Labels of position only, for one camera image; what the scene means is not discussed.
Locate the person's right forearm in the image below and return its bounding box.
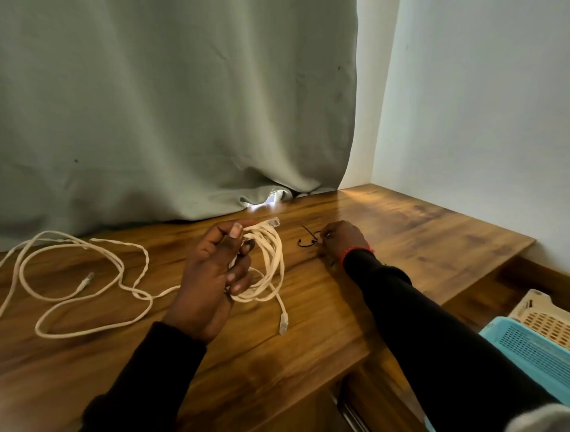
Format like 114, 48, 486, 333
343, 248, 562, 432

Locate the person's left forearm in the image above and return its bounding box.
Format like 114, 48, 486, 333
80, 321, 208, 432

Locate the blue plastic basket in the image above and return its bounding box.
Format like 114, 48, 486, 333
425, 316, 570, 432

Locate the grey-green curtain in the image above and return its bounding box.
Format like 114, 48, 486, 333
0, 0, 359, 252

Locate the wooden cabinet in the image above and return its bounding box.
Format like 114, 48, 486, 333
0, 183, 570, 432

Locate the person's left hand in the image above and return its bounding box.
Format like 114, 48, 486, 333
161, 218, 259, 346

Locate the red braided bracelet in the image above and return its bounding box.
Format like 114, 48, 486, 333
340, 243, 375, 268

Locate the person's right hand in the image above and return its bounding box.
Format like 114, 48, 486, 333
316, 220, 371, 268

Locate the beige plastic basket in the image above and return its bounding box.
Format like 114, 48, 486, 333
507, 289, 570, 351

